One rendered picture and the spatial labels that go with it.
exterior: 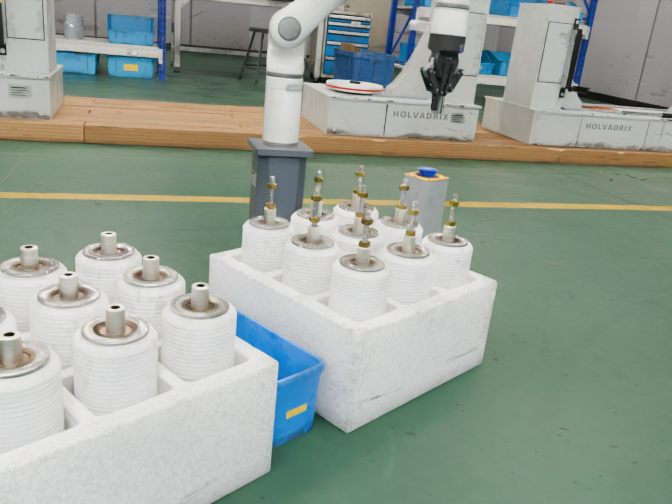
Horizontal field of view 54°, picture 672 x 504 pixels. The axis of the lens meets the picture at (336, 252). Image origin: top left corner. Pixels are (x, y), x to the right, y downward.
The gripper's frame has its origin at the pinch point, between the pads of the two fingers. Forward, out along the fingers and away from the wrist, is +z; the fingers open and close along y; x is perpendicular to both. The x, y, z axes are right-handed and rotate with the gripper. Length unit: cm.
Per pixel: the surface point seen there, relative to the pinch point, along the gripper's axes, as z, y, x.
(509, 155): 44, 194, 90
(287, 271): 27, -45, -7
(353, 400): 41, -48, -27
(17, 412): 25, -96, -24
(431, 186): 16.8, -2.6, -3.5
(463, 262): 24.4, -18.1, -24.0
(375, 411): 45, -42, -27
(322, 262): 24, -42, -12
